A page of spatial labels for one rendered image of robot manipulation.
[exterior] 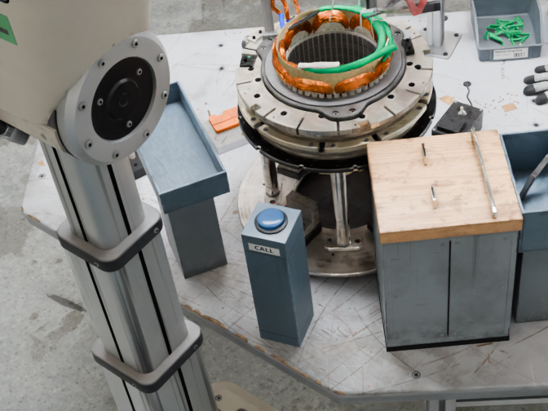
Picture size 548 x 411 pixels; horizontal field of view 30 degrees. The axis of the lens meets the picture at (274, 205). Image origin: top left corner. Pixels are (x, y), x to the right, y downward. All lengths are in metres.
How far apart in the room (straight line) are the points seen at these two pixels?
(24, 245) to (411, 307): 1.70
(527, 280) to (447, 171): 0.22
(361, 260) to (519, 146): 0.35
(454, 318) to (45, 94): 0.80
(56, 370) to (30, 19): 1.83
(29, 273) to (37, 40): 2.01
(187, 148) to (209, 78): 0.55
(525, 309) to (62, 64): 0.92
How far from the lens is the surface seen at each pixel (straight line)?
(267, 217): 1.50
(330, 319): 1.71
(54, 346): 2.79
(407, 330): 1.62
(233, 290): 1.76
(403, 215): 1.46
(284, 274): 1.54
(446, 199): 1.48
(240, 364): 2.64
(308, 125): 1.56
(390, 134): 1.59
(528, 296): 1.65
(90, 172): 1.24
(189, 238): 1.73
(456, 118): 1.96
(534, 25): 2.25
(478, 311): 1.61
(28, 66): 1.05
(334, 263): 1.75
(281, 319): 1.63
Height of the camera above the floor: 2.13
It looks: 45 degrees down
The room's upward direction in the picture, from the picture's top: 9 degrees counter-clockwise
